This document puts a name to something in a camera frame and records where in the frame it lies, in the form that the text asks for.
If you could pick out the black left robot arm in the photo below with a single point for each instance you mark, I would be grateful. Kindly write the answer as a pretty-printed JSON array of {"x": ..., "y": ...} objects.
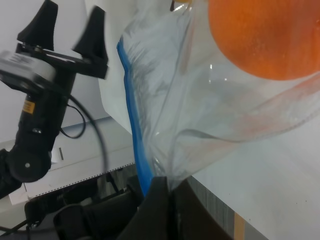
[{"x": 40, "y": 123}]

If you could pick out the orange fruit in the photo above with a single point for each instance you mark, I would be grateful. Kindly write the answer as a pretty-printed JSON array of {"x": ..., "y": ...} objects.
[{"x": 271, "y": 39}]

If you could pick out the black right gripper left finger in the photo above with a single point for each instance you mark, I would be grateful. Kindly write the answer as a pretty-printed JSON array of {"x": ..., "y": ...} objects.
[{"x": 151, "y": 220}]

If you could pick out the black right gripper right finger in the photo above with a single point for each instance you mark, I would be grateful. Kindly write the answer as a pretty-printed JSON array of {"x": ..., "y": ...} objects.
[{"x": 191, "y": 221}]

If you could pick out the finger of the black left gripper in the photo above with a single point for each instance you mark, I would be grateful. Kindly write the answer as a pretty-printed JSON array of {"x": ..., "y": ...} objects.
[
  {"x": 91, "y": 44},
  {"x": 40, "y": 31}
]

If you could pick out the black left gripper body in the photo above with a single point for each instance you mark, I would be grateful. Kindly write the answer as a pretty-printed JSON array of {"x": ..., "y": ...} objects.
[{"x": 33, "y": 70}]

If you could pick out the clear zip bag blue seal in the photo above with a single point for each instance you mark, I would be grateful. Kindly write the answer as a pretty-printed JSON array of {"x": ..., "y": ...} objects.
[{"x": 188, "y": 105}]

